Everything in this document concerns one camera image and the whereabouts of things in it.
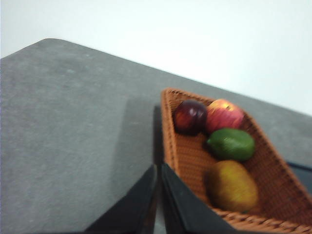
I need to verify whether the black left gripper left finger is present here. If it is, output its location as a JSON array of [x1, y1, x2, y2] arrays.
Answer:
[[85, 164, 157, 234]]

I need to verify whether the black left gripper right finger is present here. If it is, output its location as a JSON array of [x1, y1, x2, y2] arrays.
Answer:
[[161, 162, 239, 234]]

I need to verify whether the brown wicker basket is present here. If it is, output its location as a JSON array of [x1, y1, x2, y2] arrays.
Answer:
[[160, 88, 312, 234]]

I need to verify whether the green lime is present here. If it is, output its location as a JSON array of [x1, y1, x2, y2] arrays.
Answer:
[[206, 128, 256, 162]]

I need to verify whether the dark purple plum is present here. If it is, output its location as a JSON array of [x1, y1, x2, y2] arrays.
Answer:
[[174, 99, 209, 136]]

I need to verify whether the red apple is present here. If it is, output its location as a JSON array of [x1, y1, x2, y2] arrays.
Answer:
[[205, 98, 245, 134]]

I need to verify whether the dark rectangular tray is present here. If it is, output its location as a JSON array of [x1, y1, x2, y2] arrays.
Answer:
[[284, 159, 312, 194]]

